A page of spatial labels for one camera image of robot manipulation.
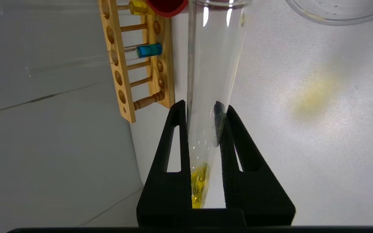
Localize test tube with blue pigment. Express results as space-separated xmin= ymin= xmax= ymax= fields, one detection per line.
xmin=25 ymin=42 xmax=164 ymax=78

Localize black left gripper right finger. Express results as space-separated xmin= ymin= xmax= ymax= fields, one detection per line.
xmin=214 ymin=101 xmax=296 ymax=227

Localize test tube with yellow pigment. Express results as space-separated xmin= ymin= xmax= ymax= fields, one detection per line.
xmin=186 ymin=0 xmax=254 ymax=209
xmin=117 ymin=0 xmax=149 ymax=16

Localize clear glass beaker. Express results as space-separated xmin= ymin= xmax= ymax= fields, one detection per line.
xmin=285 ymin=0 xmax=373 ymax=27

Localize red plastic cup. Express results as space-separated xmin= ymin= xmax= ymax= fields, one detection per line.
xmin=145 ymin=0 xmax=189 ymax=18

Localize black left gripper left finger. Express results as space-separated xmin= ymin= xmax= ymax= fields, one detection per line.
xmin=137 ymin=100 xmax=216 ymax=227

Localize wooden test tube rack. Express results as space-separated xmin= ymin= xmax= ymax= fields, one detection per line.
xmin=98 ymin=0 xmax=176 ymax=124

